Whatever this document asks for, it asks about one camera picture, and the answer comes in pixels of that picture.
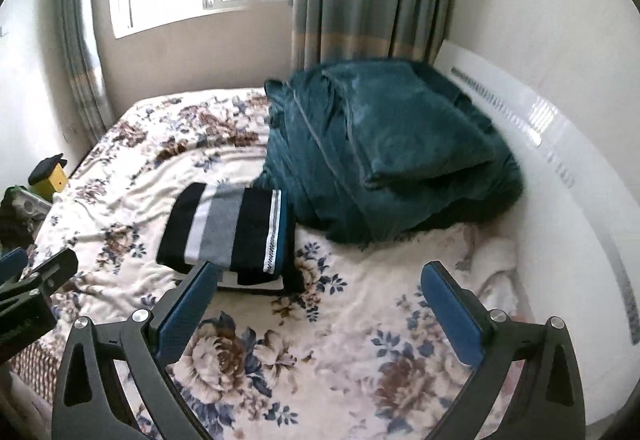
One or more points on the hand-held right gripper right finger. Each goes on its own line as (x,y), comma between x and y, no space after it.
(452,315)

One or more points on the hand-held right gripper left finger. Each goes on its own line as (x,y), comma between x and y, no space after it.
(185,310)

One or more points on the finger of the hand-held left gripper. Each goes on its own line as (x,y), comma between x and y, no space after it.
(12,262)
(55,270)

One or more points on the dark striped knit garment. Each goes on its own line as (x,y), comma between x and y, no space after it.
(230,225)

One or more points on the green and white object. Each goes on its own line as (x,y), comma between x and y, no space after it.
(25,202)

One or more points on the yellow birdhouse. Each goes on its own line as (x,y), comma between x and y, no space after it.
(52,177)

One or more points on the floral bed sheet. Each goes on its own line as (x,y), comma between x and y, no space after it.
(325,345)

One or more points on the white headboard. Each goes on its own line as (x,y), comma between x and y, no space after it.
(575,200)

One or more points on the teal blanket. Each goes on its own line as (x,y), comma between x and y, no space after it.
(390,145)

